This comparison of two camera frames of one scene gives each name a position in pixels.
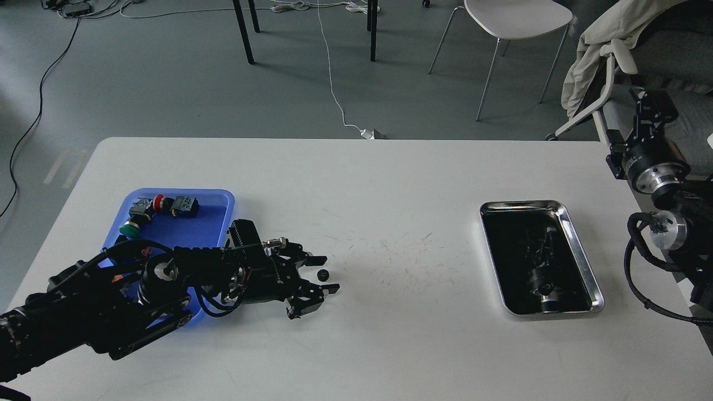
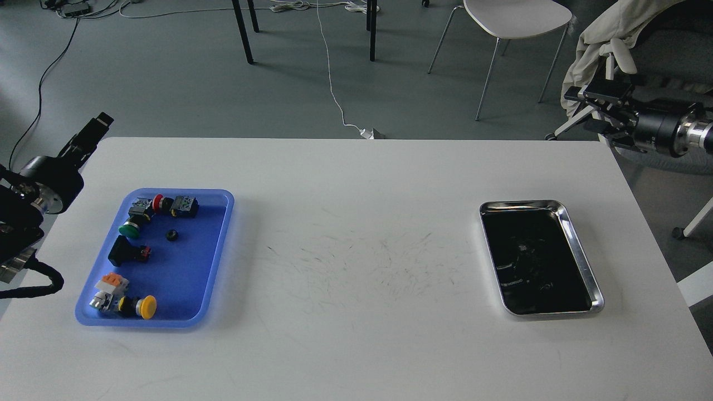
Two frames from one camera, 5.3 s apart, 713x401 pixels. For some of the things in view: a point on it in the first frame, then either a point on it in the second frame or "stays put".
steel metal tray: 538,262 stays put
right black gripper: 652,164 → 655,128
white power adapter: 367,134 stays put
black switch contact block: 185,206 stays put
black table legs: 371,27 stays put
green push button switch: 141,211 stays put
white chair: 512,19 stays put
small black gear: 323,275 → 172,235
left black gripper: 270,278 → 58,176
